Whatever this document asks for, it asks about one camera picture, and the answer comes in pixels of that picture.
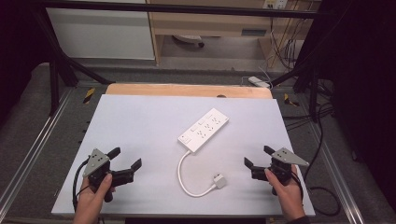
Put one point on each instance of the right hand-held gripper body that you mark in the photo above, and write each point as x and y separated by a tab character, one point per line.
285	157

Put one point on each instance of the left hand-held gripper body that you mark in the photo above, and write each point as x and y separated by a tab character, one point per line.
97	161

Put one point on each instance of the person's right hand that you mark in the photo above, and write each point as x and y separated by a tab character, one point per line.
289	196

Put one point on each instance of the person's left hand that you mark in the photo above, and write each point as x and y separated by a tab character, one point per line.
90	200

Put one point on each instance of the white plug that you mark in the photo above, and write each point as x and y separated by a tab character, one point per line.
219	181

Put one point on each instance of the light grey table mat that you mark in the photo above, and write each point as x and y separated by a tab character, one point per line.
149	130

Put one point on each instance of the small white power strip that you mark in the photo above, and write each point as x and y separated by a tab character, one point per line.
258	81

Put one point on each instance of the black curtain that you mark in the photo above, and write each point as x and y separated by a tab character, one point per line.
364	77
18	46

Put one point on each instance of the white cabinet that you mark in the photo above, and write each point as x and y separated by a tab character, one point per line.
99	34

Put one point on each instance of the office chair base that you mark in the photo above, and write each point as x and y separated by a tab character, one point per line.
190	39

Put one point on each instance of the light wooden desk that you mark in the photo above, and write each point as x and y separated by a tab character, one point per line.
211	23

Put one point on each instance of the aluminium rail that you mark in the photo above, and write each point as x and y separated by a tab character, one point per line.
337	174
34	146

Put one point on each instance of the white wall socket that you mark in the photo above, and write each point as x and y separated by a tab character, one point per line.
275	3

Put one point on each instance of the black metal frame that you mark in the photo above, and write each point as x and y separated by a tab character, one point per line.
174	7

